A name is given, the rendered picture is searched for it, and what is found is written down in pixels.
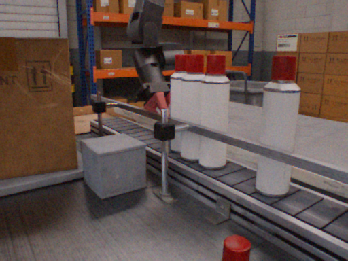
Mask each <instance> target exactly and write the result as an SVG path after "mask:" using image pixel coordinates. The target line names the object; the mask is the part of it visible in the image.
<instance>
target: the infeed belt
mask: <svg viewBox="0 0 348 261"><path fill-rule="evenodd" d="M103 126H106V127H109V128H110V129H112V130H113V131H116V132H118V133H120V134H122V133H123V134H127V135H128V136H130V137H133V138H135V139H136V140H138V141H141V142H143V143H144V144H147V147H149V148H151V149H152V150H154V151H157V152H159V153H162V148H161V141H159V140H157V139H155V137H154V131H153V130H150V129H148V128H145V127H142V126H139V125H138V124H134V123H132V122H129V121H128V120H124V119H122V118H119V117H110V118H103ZM168 157H169V158H172V159H173V160H175V161H178V162H179V163H181V164H184V165H186V166H187V167H190V168H192V169H194V170H195V171H198V172H199V173H202V174H204V175H206V176H208V177H211V178H212V179H215V180H217V181H218V182H221V183H223V184H224V185H227V186H229V187H230V188H234V189H235V190H238V191H239V192H242V193H244V194H245V195H248V196H250V197H251V198H254V199H256V200H259V201H260V202H263V203H264V204H266V205H268V206H270V207H272V208H274V209H277V210H278V211H282V212H283V213H286V214H287V215H290V216H291V217H293V218H296V219H298V220H300V221H302V222H304V223H306V224H308V225H311V226H312V227H315V228H316V229H319V230H320V231H323V232H324V233H327V234H329V235H331V236H333V237H336V238H337V239H340V240H341V241H344V242H345V243H348V207H346V206H344V205H341V204H339V203H336V202H334V201H331V200H328V199H327V198H324V197H322V196H318V195H316V194H313V193H311V192H307V191H306V190H301V189H300V188H297V187H296V186H292V185H290V186H289V194H288V195H287V196H285V197H281V198H271V197H268V196H263V195H261V194H259V193H258V192H256V189H255V185H256V174H257V171H254V170H253V169H250V168H247V167H244V166H243V165H242V166H241V165H239V164H237V163H235V162H231V161H230V160H226V166H225V167H224V168H223V169H220V170H208V169H204V168H202V167H200V166H199V165H198V163H199V161H198V162H190V161H185V160H182V159H181V154H176V153H173V152H172V151H171V141H168Z"/></svg>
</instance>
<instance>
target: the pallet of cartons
mask: <svg viewBox="0 0 348 261"><path fill-rule="evenodd" d="M276 52H280V53H277V54H276V56H296V58H297V59H296V73H295V74H296V80H294V83H296V85H297V86H298V87H299V88H300V89H301V92H300V105H299V109H298V114H302V115H305V116H311V117H315V118H323V119H326V120H334V121H338V122H343V123H347V124H348V31H326V32H313V33H286V34H277V43H276Z"/></svg>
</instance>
